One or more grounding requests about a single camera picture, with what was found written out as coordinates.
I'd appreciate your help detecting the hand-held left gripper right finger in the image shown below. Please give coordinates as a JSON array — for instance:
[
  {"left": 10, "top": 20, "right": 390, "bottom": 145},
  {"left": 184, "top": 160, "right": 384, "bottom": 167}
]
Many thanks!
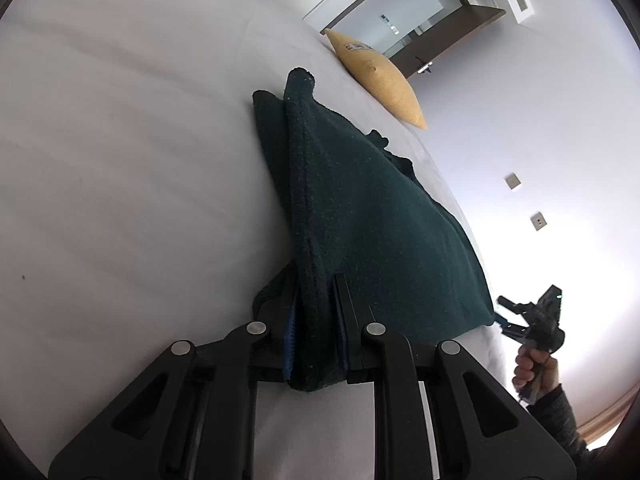
[{"left": 332, "top": 273, "right": 577, "bottom": 480}]

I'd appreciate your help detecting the person's right forearm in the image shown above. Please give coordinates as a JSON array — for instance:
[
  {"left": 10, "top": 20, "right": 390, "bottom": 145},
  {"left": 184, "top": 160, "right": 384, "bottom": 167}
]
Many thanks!
[{"left": 525, "top": 383, "right": 608, "bottom": 480}]

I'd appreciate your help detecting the person's right hand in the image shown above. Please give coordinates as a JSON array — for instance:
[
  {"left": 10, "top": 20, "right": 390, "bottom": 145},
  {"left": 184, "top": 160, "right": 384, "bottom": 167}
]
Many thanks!
[{"left": 512, "top": 346, "right": 560, "bottom": 402}]

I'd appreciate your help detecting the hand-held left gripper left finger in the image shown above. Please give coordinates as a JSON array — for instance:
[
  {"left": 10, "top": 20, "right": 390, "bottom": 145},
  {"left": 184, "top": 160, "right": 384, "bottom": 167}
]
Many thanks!
[{"left": 48, "top": 280, "right": 301, "bottom": 480}]

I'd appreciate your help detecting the brown door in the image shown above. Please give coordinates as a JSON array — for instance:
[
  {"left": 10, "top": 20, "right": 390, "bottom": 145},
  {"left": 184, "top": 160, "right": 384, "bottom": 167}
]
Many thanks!
[{"left": 400, "top": 2, "right": 507, "bottom": 80}]

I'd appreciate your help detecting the yellow pillow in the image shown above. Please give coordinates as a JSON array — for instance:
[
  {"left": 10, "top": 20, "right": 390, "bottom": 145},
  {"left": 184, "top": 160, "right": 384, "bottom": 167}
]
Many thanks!
[{"left": 324, "top": 29, "right": 429, "bottom": 131}]

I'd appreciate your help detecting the dark green sweater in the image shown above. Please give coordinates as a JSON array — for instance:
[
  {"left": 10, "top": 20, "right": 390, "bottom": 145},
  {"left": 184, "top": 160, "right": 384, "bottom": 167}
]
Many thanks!
[{"left": 251, "top": 66, "right": 496, "bottom": 392}]

